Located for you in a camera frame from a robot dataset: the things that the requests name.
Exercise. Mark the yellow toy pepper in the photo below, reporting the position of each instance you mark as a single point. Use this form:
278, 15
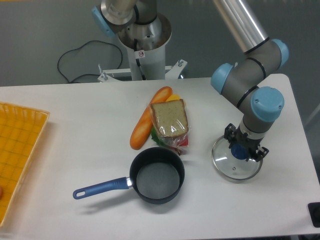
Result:
173, 97

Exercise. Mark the black saucepan with blue handle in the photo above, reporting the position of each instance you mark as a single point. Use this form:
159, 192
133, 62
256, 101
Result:
156, 175

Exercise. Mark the yellow plastic basket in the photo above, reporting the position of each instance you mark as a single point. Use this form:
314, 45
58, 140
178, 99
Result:
20, 130

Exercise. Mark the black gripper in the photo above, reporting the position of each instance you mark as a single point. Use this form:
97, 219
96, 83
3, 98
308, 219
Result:
243, 147

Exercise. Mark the black device at table corner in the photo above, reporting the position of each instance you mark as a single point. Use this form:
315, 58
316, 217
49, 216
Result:
314, 212

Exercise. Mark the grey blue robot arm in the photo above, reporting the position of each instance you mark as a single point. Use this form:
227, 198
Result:
260, 106

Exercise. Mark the wrapped sandwich in plastic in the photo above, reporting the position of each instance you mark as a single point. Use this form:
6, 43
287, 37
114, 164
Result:
171, 124

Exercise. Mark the glass lid with blue knob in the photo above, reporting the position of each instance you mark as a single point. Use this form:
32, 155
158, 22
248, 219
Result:
234, 162

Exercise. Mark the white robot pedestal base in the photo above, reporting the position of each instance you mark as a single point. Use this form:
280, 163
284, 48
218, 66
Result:
146, 50

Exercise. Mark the orange toy baguette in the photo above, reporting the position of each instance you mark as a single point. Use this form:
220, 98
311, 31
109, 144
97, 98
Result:
142, 130

